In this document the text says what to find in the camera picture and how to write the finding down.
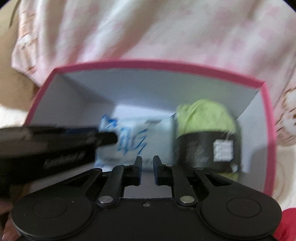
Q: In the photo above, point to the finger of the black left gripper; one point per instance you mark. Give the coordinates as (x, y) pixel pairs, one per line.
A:
(106, 138)

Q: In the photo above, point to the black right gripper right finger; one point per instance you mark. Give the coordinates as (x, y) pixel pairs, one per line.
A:
(174, 177)

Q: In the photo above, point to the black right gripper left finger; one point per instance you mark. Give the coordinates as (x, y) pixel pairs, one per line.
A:
(117, 180)

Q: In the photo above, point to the blue white tissue pack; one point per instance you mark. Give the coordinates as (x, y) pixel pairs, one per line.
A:
(144, 137)

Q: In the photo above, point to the green yarn ball black label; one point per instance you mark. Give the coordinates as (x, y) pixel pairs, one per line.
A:
(207, 137)

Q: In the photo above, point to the pink cardboard storage box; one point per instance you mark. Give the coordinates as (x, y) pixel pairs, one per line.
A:
(79, 95)

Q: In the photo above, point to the brown pillow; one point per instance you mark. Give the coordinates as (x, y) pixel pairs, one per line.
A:
(17, 91)

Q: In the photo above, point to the red white cartoon bedsheet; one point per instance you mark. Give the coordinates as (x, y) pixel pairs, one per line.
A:
(284, 192)

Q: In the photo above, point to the pink cartoon print blanket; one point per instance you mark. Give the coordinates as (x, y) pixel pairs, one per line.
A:
(254, 38)

